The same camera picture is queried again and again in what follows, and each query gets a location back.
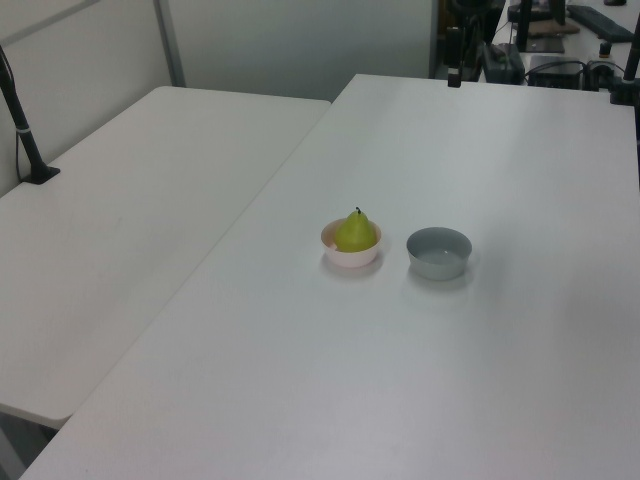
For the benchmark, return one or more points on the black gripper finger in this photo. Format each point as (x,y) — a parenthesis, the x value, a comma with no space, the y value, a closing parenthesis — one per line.
(454,79)

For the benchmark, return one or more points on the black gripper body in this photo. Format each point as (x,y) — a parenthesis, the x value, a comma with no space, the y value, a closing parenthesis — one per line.
(454,47)

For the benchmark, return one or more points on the green pear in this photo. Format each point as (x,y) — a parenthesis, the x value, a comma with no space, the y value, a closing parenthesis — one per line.
(355,235)

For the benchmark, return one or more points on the grey plastic bowl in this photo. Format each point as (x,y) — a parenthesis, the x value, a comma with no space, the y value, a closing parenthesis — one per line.
(436,270)

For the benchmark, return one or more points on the pink plastic bowl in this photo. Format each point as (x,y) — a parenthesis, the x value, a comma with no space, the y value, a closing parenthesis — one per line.
(350,261)

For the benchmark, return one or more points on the black equipment case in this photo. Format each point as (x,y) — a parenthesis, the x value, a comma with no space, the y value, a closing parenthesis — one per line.
(504,62)

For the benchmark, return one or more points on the black monitor stand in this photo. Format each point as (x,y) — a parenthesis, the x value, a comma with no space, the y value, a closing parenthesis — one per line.
(525,25)

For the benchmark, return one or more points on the black control box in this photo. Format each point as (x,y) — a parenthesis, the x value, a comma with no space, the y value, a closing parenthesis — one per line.
(555,72)

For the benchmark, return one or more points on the brown flat board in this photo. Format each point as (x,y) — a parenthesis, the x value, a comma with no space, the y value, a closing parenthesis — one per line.
(555,28)

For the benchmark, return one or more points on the black keyboard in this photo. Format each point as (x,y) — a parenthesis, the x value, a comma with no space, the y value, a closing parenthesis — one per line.
(600,22)

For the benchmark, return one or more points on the white side table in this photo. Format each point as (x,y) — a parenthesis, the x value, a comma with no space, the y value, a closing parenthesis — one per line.
(125,225)

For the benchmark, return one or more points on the black camera stand pole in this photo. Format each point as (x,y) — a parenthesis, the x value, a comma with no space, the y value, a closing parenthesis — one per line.
(25,140)
(631,65)

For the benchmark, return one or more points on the grey partition corner post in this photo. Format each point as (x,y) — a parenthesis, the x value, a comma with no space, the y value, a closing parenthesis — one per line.
(170,45)

